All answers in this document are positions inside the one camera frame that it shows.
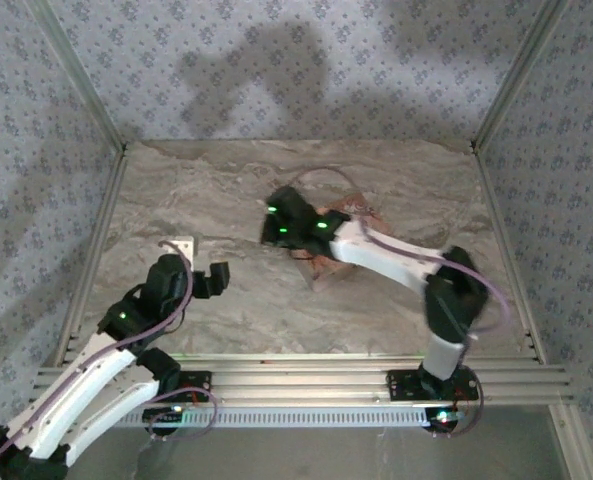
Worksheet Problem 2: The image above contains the white slotted cable duct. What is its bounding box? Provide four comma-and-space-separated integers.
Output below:
108, 407, 460, 429

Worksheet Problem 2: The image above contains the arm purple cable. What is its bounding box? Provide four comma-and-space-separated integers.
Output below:
293, 167, 512, 336
0, 239, 196, 480

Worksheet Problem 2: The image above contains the wide aluminium extrusion rail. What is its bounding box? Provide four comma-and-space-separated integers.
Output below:
34, 352, 576, 407

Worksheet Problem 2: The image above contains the pink picture book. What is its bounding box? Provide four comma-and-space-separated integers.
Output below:
300, 192, 393, 295

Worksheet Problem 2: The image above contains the aluminium frame post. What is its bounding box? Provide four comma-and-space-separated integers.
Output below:
25, 0, 129, 153
469, 0, 565, 153
548, 403, 593, 480

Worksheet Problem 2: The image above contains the circuit board with green light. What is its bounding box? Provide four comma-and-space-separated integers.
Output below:
423, 407, 466, 432
143, 405, 186, 425

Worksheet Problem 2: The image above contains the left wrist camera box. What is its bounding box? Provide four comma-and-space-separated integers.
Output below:
168, 235, 198, 265

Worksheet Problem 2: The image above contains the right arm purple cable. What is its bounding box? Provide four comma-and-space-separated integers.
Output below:
293, 167, 512, 336

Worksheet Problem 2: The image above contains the aluminium table edge rail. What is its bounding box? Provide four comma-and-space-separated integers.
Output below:
50, 148, 130, 366
470, 148, 547, 364

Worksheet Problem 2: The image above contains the purple cable loop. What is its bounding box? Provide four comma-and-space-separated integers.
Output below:
144, 383, 220, 444
428, 384, 485, 441

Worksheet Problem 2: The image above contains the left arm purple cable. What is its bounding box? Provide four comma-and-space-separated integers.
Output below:
0, 239, 196, 480

